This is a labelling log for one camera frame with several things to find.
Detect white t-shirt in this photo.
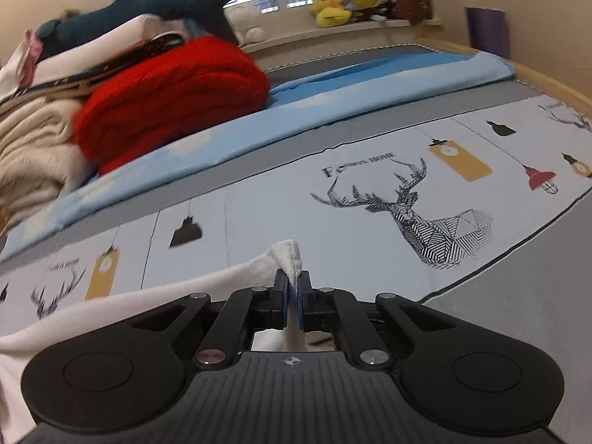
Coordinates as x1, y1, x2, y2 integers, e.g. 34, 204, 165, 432
0, 239, 307, 444

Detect white folded bedding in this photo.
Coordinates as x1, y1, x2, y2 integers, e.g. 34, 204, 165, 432
0, 13, 160, 99

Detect pink cloth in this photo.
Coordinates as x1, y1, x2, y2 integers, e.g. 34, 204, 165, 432
24, 29, 43, 64

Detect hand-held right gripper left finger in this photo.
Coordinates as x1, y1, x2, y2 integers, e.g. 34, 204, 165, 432
130, 268, 290, 371

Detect printed bed sheet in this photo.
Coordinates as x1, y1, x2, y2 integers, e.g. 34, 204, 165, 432
0, 82, 592, 354

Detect white plush toy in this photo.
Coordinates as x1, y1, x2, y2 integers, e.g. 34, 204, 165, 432
224, 6, 267, 48

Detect wooden bed frame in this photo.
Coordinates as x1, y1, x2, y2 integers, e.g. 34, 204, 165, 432
415, 36, 592, 112

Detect red folded blanket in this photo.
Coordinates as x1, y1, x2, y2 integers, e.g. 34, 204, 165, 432
71, 36, 272, 176

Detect dark blue shark plush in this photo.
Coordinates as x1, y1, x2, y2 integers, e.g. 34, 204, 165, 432
34, 0, 258, 64

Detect white window sill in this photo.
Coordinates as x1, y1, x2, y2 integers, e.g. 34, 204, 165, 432
239, 17, 418, 55

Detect pile of yellow plush toys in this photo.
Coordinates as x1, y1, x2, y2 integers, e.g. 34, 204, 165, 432
310, 0, 379, 28

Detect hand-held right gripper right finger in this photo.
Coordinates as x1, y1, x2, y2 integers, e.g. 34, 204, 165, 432
296, 271, 463, 371

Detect cream folded blanket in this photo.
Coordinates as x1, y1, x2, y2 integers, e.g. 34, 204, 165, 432
0, 95, 95, 233

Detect light blue duvet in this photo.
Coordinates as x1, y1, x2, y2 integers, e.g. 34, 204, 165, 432
0, 50, 517, 262

